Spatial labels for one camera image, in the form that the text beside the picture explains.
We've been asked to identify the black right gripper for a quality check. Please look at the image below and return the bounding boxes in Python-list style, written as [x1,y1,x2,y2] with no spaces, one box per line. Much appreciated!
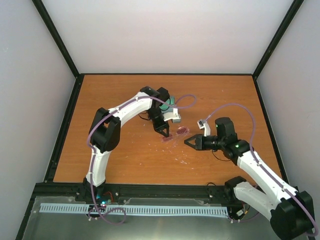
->
[184,133,225,151]

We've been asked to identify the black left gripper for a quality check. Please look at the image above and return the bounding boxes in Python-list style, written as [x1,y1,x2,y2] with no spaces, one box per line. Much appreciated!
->
[145,107,169,137]

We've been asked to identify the pink transparent sunglasses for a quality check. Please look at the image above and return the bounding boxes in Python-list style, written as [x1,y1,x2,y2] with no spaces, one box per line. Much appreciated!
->
[161,126,190,144]

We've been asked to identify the teal glasses case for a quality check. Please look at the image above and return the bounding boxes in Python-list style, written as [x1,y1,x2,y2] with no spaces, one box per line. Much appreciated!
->
[159,96,175,112]

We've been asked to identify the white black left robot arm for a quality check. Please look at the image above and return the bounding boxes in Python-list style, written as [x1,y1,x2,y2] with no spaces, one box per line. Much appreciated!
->
[85,86,170,202]

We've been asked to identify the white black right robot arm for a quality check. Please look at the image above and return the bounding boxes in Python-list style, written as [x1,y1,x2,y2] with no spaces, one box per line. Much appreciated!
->
[184,117,319,240]

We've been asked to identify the metal front plate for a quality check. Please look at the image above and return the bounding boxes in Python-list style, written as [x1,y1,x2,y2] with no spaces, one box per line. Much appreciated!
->
[21,197,277,240]

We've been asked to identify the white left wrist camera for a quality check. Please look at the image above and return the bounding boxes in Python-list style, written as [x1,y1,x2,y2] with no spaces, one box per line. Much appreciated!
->
[161,107,181,123]

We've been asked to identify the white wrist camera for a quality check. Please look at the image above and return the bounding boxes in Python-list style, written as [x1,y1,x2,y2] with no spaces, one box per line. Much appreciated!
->
[161,107,181,123]
[197,119,211,137]

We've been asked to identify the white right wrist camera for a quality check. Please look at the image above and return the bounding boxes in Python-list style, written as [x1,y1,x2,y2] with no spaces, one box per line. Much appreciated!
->
[197,119,211,137]

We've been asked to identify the black mounting rail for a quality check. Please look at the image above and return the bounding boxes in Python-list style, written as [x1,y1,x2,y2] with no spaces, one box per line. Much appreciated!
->
[32,182,241,205]

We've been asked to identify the light blue cable duct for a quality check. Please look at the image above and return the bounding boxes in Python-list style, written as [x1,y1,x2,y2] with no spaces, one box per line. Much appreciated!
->
[39,203,228,218]

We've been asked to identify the black enclosure frame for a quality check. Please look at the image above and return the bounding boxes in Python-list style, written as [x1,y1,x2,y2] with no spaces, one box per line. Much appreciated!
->
[14,0,316,240]

